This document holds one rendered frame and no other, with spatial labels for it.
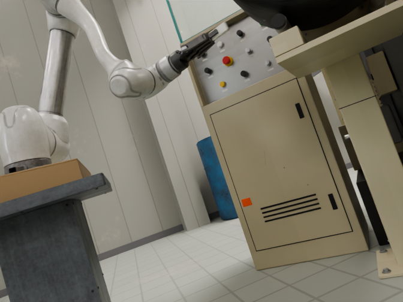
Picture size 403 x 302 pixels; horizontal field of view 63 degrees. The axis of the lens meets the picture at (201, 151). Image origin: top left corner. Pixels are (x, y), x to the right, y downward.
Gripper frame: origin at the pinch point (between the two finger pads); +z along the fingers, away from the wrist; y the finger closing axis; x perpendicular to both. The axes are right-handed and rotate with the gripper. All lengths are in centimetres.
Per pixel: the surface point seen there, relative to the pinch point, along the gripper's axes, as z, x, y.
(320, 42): 26.1, 25.4, -10.5
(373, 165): 21, 66, 26
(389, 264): 9, 102, 29
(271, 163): -19, 48, 51
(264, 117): -11, 27, 51
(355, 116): 24, 47, 26
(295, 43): 20.4, 21.9, -10.5
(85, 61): -221, -177, 217
